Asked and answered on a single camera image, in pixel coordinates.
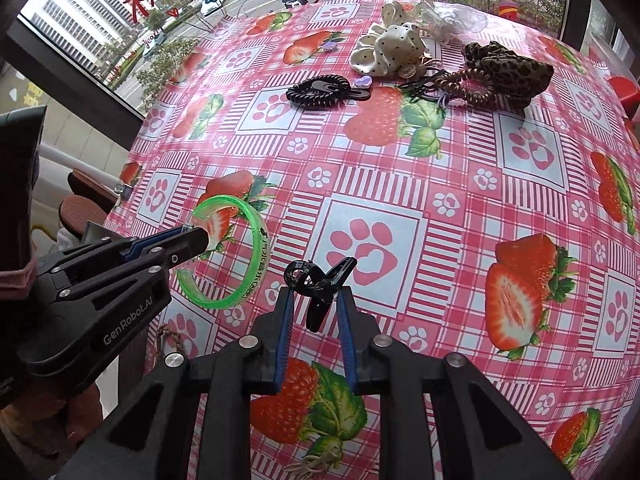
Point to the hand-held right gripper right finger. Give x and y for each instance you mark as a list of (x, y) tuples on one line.
[(347, 345)]

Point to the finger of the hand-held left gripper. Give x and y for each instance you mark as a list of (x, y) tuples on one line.
[(125, 280), (165, 244)]

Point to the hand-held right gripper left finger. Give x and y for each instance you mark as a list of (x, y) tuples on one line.
[(282, 340)]

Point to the black claw hair clip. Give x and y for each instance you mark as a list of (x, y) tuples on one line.
[(320, 295)]

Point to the green translucent bangle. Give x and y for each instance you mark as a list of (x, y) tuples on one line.
[(265, 255)]

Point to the metal table clamp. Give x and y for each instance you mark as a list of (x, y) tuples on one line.
[(122, 191)]

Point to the brown wooden stool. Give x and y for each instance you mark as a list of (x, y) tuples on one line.
[(97, 185), (82, 215)]

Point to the gold hair pin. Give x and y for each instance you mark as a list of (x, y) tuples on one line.
[(320, 461)]

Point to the strawberry printed pink tablecloth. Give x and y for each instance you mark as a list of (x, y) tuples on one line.
[(450, 270)]

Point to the purple heart hair clip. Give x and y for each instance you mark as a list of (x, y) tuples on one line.
[(361, 82)]

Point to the small purple hair clip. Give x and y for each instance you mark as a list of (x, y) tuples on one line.
[(328, 47)]

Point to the leopard print scrunchie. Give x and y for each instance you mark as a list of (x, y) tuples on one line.
[(510, 72)]

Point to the clear plastic bag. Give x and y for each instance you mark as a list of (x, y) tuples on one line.
[(450, 22)]

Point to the red plastic bucket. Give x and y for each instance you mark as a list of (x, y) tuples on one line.
[(625, 89)]

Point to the red lantern window sticker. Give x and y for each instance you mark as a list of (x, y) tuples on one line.
[(511, 4)]

